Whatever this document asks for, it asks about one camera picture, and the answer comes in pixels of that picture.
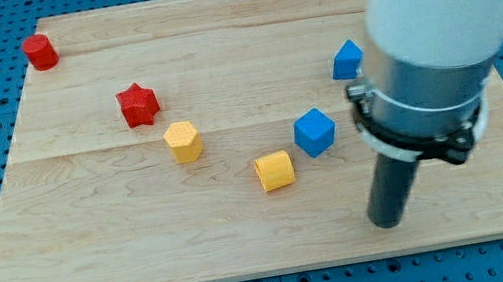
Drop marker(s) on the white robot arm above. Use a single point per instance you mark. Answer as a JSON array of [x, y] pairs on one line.
[[421, 91]]

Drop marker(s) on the yellow rounded block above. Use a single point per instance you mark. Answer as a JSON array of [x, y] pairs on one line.
[[275, 170]]

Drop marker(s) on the blue cube block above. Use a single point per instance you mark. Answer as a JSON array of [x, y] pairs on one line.
[[314, 132]]

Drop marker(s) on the yellow hexagon block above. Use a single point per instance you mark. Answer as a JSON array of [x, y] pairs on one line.
[[185, 142]]

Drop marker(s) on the wooden board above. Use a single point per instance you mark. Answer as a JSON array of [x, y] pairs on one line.
[[85, 198]]

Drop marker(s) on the red star block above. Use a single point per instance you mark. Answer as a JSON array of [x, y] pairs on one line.
[[138, 105]]

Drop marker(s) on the blue pentagon block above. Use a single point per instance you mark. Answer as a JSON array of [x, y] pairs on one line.
[[347, 61]]

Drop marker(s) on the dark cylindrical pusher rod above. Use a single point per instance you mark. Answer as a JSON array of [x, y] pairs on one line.
[[391, 186]]

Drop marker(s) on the red cylinder block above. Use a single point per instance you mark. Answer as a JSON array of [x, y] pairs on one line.
[[40, 52]]

